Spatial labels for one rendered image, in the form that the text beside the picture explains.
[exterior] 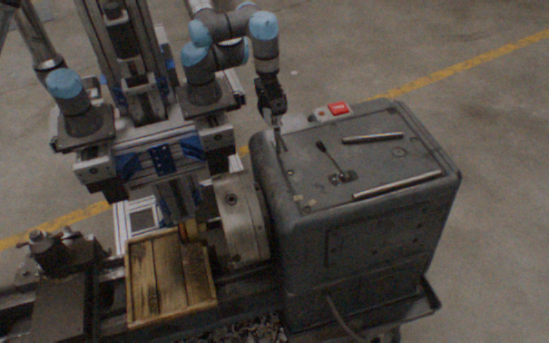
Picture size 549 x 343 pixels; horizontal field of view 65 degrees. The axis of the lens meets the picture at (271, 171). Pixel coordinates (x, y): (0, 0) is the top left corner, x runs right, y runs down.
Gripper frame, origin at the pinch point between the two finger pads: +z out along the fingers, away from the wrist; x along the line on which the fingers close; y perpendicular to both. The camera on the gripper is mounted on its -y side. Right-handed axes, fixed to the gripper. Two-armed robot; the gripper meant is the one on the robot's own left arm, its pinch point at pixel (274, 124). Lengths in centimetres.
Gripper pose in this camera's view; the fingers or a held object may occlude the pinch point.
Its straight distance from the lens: 138.4
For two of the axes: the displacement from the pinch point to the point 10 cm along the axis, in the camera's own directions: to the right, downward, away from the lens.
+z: 0.7, 6.9, 7.2
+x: -9.6, 2.4, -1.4
